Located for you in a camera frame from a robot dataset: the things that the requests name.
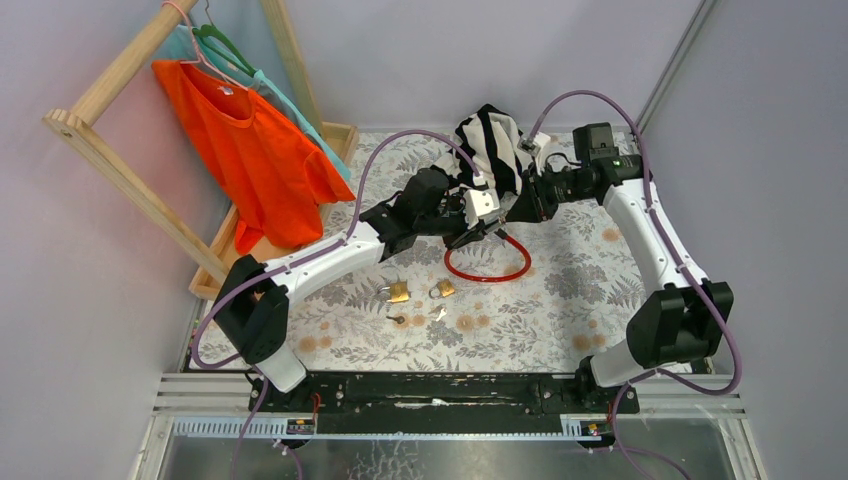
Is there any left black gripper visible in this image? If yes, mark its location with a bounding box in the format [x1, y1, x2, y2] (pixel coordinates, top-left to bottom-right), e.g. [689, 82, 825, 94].
[413, 191, 484, 253]

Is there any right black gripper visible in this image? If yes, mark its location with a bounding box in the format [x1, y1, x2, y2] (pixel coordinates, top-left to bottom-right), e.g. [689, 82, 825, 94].
[505, 161, 593, 225]

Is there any red cable lock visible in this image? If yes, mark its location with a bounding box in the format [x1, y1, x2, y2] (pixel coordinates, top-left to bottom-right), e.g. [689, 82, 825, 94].
[443, 229, 532, 283]

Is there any brass padlock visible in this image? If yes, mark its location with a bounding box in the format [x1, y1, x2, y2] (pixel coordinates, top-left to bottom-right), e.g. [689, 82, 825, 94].
[428, 279, 456, 299]
[376, 281, 411, 304]

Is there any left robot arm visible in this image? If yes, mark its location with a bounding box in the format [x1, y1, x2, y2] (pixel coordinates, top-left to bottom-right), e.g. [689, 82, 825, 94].
[212, 169, 517, 411]

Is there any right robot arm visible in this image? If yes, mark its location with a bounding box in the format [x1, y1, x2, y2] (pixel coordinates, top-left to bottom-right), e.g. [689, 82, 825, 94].
[506, 123, 734, 412]

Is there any black white striped cloth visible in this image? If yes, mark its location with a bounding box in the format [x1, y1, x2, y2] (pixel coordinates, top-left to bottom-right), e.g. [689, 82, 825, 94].
[431, 104, 533, 199]

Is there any floral tablecloth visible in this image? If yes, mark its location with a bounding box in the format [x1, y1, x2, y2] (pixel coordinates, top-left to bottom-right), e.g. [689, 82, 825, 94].
[188, 131, 694, 374]

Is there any orange t-shirt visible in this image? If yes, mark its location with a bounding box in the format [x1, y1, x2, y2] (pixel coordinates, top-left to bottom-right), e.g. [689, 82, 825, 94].
[152, 60, 355, 255]

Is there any wooden clothes rack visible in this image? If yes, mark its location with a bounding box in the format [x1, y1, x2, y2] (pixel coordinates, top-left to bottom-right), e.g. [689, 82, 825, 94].
[43, 1, 359, 301]

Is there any green hanger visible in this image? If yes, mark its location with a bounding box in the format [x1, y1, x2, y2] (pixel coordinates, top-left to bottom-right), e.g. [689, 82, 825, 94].
[192, 0, 257, 77]

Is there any light blue shirt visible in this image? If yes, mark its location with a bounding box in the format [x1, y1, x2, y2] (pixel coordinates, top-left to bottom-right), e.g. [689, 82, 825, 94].
[156, 25, 351, 180]

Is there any pink hanger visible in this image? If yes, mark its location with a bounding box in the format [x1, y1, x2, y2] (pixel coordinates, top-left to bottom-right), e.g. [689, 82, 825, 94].
[162, 1, 248, 90]

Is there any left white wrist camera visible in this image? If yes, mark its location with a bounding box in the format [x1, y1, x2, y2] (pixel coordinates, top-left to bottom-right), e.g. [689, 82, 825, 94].
[462, 174, 502, 228]

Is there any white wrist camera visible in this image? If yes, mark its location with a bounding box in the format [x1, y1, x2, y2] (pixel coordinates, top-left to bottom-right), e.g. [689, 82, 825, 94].
[462, 174, 502, 228]
[519, 132, 555, 170]

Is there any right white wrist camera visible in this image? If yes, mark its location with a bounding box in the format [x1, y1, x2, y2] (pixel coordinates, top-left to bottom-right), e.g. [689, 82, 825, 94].
[519, 132, 555, 170]

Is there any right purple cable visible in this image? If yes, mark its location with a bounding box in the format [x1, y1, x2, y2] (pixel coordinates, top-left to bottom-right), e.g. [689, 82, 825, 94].
[526, 90, 745, 480]

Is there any purple cable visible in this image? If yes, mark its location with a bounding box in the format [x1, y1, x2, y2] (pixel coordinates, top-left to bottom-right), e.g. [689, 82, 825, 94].
[526, 90, 745, 480]
[190, 129, 484, 480]

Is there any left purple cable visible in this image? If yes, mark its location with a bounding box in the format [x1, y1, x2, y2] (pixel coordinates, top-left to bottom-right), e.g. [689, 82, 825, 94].
[190, 129, 484, 480]

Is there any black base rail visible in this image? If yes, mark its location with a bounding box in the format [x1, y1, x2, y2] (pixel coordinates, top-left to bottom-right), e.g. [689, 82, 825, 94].
[248, 371, 640, 436]

